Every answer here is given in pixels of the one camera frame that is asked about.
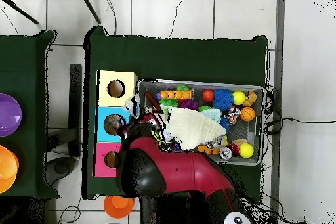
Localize cream knitted cloth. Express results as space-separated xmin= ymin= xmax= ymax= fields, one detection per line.
xmin=163 ymin=106 xmax=227 ymax=150

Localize mint knitted cloth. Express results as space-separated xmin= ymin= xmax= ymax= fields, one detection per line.
xmin=203 ymin=108 xmax=222 ymax=123

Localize silver mesh bin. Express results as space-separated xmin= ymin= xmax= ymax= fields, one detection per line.
xmin=132 ymin=78 xmax=266 ymax=166

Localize wooden box with three holes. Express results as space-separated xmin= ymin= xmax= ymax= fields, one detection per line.
xmin=93 ymin=70 xmax=139 ymax=179

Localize orange toy building block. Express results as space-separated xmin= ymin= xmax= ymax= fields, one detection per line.
xmin=159 ymin=89 xmax=194 ymax=101

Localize dark green table cloth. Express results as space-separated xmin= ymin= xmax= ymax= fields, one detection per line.
xmin=82 ymin=25 xmax=270 ymax=204
xmin=0 ymin=30 xmax=60 ymax=198

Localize blue spiky rubber ball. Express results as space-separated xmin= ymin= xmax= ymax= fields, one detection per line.
xmin=212 ymin=88 xmax=235 ymax=112

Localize yellow smooth ball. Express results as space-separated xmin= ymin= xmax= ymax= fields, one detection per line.
xmin=232 ymin=90 xmax=247 ymax=106

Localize crushed red drink can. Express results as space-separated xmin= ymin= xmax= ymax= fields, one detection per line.
xmin=219 ymin=143 xmax=241 ymax=160

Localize orange toy basketball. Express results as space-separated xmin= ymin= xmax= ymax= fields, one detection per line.
xmin=240 ymin=106 xmax=256 ymax=122

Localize orange plastic cup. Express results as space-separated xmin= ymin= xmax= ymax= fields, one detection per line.
xmin=103 ymin=195 xmax=135 ymax=219

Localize purple plastic plate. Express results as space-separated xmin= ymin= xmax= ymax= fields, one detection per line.
xmin=0 ymin=93 xmax=22 ymax=137

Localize orange plastic bowl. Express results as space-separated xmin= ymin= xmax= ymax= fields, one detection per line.
xmin=0 ymin=145 xmax=20 ymax=194

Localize black metal frame legs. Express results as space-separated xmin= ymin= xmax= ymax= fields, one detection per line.
xmin=0 ymin=0 xmax=102 ymax=25

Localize black cable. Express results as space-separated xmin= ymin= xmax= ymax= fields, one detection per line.
xmin=264 ymin=116 xmax=336 ymax=127

